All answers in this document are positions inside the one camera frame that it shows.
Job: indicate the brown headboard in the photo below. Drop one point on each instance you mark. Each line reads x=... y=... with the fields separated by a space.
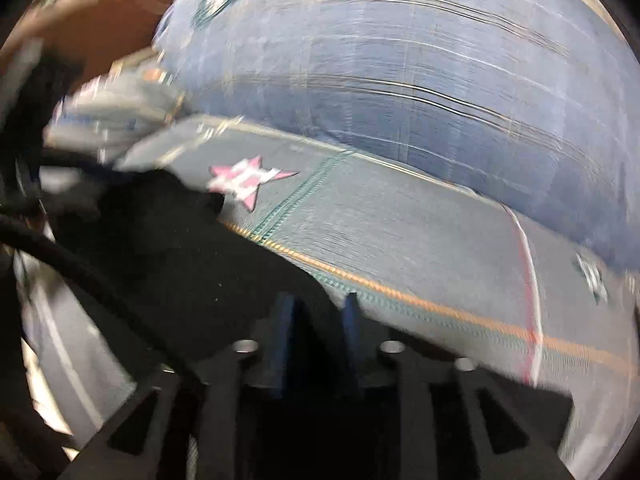
x=100 y=25

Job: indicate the blue plaid pillow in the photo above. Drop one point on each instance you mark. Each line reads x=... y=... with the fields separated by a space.
x=400 y=85

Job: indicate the black pants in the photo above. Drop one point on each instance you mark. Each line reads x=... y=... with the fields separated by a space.
x=175 y=260

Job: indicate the grey star print bed sheet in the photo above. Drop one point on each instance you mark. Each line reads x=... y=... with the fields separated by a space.
x=400 y=240

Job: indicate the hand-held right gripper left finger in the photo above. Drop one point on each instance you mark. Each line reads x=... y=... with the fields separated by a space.
x=283 y=345

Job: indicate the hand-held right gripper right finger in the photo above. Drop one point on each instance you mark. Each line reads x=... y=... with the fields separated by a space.
x=351 y=340

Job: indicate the grey star print pillow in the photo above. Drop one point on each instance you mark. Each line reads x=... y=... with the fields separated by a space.
x=115 y=110

